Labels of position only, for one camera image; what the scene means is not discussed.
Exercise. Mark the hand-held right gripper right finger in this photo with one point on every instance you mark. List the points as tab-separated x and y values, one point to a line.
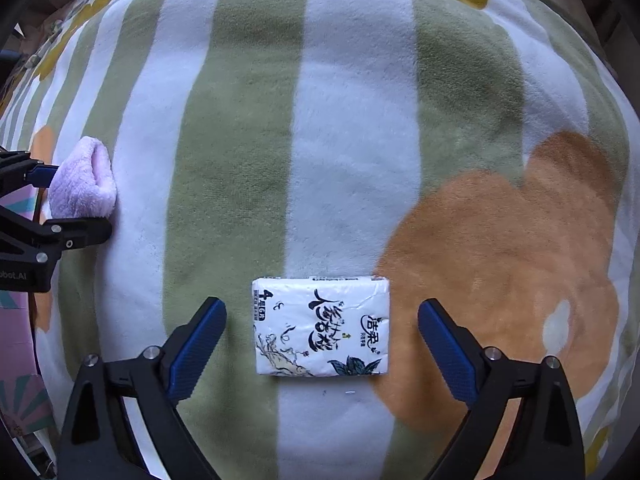
450	355

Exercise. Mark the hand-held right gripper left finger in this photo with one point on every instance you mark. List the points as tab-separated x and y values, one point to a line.
192	355

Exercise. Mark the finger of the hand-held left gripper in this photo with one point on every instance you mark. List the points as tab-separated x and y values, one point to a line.
40	176
75	232

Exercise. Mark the pink fluffy towel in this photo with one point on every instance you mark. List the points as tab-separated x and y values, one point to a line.
82	185

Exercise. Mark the white printed tissue pack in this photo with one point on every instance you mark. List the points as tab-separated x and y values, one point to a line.
320	327

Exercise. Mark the green striped floral blanket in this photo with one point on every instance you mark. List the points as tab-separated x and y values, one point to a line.
350	135

